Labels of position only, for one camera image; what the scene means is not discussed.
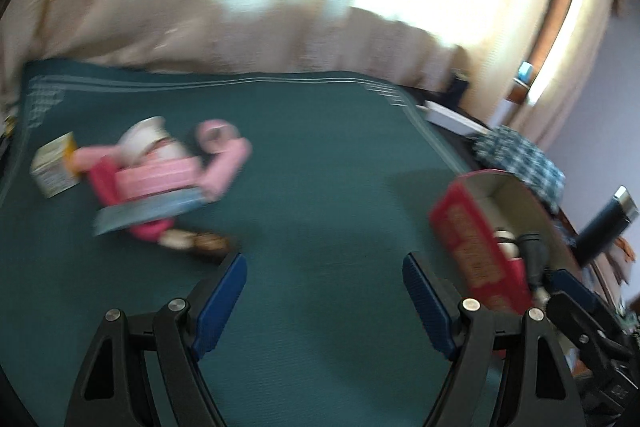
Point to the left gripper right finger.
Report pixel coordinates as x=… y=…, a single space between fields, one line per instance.
x=536 y=388

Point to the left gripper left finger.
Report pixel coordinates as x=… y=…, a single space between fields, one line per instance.
x=113 y=387

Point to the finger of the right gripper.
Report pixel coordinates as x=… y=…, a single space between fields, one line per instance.
x=563 y=280

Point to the white panda toy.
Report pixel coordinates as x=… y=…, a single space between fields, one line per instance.
x=506 y=242

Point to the brown perfume bottle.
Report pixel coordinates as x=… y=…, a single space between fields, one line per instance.
x=204 y=244

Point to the blue glitter tube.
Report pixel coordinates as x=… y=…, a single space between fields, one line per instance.
x=157 y=207

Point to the light pink hair roller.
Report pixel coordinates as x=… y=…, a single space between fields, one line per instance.
x=157 y=177

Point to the yellow green medicine box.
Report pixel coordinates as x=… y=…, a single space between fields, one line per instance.
x=52 y=167

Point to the small pink roller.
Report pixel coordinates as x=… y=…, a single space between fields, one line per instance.
x=215 y=135

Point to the black thermos flask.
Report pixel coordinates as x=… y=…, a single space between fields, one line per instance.
x=611 y=221

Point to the red tin box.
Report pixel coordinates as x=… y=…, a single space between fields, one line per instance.
x=465 y=219

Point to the plaid folded cloth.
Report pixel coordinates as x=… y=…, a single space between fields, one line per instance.
x=505 y=149

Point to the white power strip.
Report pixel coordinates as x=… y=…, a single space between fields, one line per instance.
x=450 y=120

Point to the blue cup on windowsill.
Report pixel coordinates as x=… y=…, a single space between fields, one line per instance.
x=525 y=72

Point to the dark pen holder cup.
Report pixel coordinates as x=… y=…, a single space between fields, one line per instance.
x=459 y=83

